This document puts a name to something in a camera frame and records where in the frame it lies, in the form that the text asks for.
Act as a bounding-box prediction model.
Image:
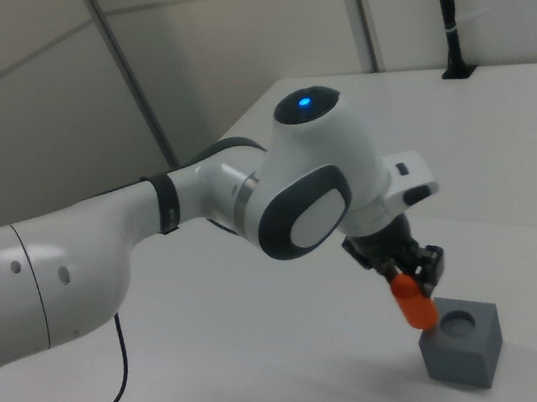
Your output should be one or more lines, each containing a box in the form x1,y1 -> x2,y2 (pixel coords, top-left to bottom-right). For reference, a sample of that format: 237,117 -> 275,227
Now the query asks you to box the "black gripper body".
340,211 -> 429,276

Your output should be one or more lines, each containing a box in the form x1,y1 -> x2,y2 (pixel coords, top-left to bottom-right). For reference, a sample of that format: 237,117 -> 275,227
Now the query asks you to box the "orange cylinder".
388,270 -> 440,335

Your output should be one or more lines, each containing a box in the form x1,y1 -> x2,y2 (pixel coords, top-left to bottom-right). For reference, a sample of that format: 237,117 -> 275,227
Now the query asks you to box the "grey block with round hole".
413,289 -> 509,399

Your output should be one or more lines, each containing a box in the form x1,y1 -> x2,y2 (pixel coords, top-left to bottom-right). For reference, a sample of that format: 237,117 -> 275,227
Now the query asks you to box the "black pole with base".
430,0 -> 477,83

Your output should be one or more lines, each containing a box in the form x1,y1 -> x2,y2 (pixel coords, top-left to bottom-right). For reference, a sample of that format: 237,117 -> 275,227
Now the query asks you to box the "grey partition post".
79,0 -> 179,179
347,0 -> 381,75

